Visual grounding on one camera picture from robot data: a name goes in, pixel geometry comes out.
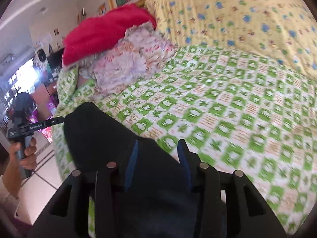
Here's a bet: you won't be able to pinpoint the black monitor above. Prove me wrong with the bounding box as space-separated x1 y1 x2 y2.
47 48 65 73

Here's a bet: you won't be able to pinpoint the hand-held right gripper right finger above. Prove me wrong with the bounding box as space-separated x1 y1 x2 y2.
177 139 288 238

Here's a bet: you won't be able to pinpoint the red cloth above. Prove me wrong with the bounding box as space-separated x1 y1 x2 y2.
62 3 158 66

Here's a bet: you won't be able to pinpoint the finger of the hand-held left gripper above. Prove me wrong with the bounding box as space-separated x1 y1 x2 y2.
43 116 65 129

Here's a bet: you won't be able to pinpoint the person's left hand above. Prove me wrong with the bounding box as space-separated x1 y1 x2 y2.
9 137 38 171

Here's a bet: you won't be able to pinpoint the person's left forearm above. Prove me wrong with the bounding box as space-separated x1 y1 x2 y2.
0 142 24 219

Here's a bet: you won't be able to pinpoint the green checkered bed sheet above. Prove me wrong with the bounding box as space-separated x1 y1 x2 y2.
51 43 317 236

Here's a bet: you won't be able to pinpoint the yellow floral blanket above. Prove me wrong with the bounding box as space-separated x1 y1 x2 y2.
144 0 317 77

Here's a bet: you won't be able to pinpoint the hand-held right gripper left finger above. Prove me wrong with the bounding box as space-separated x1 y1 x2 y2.
27 139 139 238

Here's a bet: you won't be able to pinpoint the pink floral crumpled cloth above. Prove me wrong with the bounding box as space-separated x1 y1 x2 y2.
79 20 177 96

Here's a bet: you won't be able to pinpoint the brown cabinet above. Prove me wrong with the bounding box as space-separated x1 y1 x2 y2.
31 81 59 121

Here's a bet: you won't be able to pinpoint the black pants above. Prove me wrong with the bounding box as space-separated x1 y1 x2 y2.
63 102 227 238

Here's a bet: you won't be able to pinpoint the green checkered pillow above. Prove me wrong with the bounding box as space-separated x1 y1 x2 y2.
56 64 80 106

